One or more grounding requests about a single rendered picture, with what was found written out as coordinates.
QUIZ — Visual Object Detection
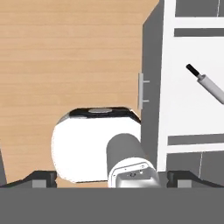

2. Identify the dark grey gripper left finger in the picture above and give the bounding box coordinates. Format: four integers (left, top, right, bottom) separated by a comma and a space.
6, 170, 58, 189

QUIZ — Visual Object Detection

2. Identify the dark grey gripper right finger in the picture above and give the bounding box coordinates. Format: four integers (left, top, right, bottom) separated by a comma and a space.
166, 170, 224, 189

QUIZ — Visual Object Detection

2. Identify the dark grey drawer front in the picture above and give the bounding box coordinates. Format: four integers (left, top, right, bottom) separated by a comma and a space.
140, 0, 165, 172

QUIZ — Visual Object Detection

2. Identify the dark grey cabinet front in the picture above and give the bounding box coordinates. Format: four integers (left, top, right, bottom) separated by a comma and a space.
165, 150, 224, 187
174, 0, 224, 18

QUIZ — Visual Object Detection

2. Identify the grey cylinder with white end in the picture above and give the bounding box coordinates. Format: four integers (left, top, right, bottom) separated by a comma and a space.
105, 132, 162, 189

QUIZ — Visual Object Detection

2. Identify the silver drawer handle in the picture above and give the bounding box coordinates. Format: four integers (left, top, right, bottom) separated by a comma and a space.
137, 72, 151, 110

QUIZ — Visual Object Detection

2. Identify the grey rolling pin, black handle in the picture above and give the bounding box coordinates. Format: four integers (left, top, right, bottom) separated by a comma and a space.
185, 63, 224, 105

